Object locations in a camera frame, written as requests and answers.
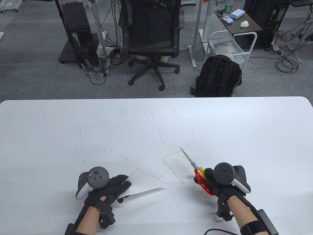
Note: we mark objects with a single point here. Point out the white cart with brown top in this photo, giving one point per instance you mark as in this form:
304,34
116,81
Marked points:
238,29

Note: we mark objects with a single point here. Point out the crumpled white tissue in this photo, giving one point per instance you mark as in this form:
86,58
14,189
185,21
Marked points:
244,24

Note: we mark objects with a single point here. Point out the silver desk leg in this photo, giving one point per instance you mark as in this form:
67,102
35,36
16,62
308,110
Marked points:
207,19
196,24

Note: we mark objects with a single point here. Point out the person's left forearm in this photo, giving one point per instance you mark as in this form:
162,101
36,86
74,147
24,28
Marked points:
86,222

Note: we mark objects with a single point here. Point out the grey hand controller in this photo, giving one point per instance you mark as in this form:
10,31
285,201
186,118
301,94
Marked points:
225,173
97,176

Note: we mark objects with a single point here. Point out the black backpack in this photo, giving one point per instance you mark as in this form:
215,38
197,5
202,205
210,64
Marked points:
217,76

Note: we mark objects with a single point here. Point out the green plastic bottle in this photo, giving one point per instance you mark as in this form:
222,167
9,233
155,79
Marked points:
228,8

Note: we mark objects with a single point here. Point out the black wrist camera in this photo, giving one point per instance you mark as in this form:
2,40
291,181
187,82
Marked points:
224,213
107,219

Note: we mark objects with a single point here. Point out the light blue box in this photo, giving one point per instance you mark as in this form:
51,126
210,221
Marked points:
237,14

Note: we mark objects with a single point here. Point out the triangular lined paper piece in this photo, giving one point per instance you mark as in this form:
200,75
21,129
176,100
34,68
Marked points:
176,164

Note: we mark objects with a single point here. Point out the person's right forearm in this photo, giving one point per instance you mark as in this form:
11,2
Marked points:
240,211

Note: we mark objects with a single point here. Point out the clear glass cup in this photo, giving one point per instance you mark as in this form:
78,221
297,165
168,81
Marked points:
226,16

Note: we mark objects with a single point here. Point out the white desk leg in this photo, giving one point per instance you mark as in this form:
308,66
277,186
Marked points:
96,19

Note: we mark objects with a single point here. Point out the black computer tower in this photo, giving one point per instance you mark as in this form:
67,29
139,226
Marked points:
78,31
259,14

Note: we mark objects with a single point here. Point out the white wheeled cart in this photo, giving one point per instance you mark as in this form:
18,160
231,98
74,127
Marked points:
12,4

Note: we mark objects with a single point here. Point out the black mesh office chair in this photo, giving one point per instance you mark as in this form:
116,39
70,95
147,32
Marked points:
149,24

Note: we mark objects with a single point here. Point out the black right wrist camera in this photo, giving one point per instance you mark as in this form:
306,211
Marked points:
224,213

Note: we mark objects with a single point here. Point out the black left forearm pack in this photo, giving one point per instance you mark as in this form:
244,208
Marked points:
70,229

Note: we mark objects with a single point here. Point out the person's right hand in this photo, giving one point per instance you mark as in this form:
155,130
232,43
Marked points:
227,194

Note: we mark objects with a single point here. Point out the lined white paper sheet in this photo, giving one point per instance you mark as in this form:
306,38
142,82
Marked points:
144,183

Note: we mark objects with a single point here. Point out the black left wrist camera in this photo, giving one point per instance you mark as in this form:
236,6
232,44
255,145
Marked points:
107,219

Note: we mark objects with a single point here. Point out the black right forearm pack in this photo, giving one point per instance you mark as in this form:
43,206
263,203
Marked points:
267,221

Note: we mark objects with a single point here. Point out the person's left hand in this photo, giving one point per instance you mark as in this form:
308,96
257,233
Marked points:
112,189

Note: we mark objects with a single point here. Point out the small blue case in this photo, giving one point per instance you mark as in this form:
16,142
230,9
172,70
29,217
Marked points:
229,20

